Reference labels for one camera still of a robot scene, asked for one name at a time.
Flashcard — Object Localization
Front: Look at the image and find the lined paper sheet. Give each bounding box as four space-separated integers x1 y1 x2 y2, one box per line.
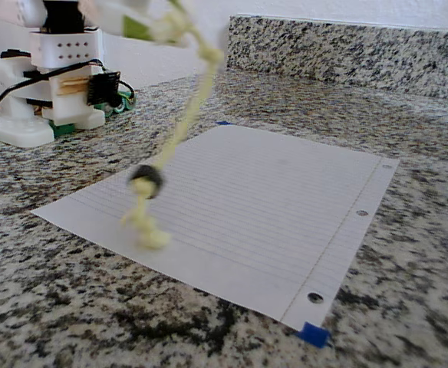
31 125 400 333

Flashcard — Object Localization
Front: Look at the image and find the black cable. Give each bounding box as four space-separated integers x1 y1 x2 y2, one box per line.
0 59 106 110

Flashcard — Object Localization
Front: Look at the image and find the black hex nut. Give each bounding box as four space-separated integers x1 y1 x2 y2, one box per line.
127 163 166 200

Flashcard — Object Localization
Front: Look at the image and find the green table clamp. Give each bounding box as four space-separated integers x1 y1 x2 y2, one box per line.
49 121 75 138

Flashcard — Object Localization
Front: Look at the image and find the green circuit board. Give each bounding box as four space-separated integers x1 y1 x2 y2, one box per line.
104 91 137 116

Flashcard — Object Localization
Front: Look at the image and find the black circuit board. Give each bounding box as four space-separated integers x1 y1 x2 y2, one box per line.
87 71 122 108

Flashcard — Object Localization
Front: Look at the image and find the yellow knotted rope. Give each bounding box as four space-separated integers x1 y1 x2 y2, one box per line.
120 0 225 252

